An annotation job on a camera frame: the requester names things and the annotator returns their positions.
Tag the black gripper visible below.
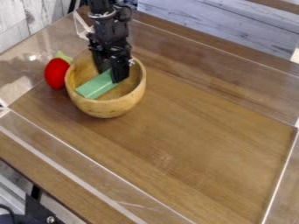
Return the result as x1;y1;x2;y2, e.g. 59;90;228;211
88;3;133;83

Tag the green rectangular block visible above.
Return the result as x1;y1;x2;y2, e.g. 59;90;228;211
75;70;117;100

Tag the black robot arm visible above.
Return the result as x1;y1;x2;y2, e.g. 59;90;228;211
87;0;133;83

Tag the brown wooden bowl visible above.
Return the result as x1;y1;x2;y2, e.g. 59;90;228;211
64;50;147;118

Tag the clear acrylic corner bracket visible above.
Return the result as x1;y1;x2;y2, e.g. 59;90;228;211
72;11;93;40

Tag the clear acrylic tray wall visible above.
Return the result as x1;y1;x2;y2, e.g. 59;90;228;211
0;14;299;224

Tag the black table clamp mount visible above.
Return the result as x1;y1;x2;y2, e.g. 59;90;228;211
24;195;65;224

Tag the black cable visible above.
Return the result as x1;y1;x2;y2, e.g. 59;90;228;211
0;204;17;224

